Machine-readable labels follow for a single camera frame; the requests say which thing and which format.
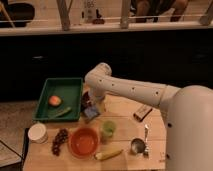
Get seated person legs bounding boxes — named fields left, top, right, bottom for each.
left=131, top=0, right=189, bottom=23

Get brown chocolate bar box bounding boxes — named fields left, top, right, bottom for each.
left=133, top=105, right=153, bottom=122

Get small metal cup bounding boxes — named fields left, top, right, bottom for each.
left=131, top=138, right=145, bottom=155

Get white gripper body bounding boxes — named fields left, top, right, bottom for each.
left=81, top=91, right=105, bottom=115

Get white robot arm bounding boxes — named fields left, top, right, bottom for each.
left=84, top=63, right=213, bottom=171

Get black office chair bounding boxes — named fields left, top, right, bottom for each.
left=0, top=2, right=35, bottom=28

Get metal spoon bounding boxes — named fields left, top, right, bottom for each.
left=144, top=124, right=149, bottom=157

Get orange peach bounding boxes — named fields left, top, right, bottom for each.
left=48, top=95, right=62, bottom=107

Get green cucumber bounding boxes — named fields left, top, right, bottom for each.
left=52, top=107, right=72, bottom=118

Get white carton on shelf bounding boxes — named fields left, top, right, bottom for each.
left=83, top=0, right=96, bottom=23

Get blue sponge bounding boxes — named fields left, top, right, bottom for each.
left=84, top=106, right=99, bottom=120

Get red bowl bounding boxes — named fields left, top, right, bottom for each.
left=68, top=127, right=99, bottom=159

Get green plastic cup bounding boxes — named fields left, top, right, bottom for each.
left=101, top=120, right=116, bottom=142

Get green plastic tray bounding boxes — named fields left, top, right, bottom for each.
left=33, top=78, right=83, bottom=122

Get dark grape bunch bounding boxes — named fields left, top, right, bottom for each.
left=51, top=129, right=68, bottom=156

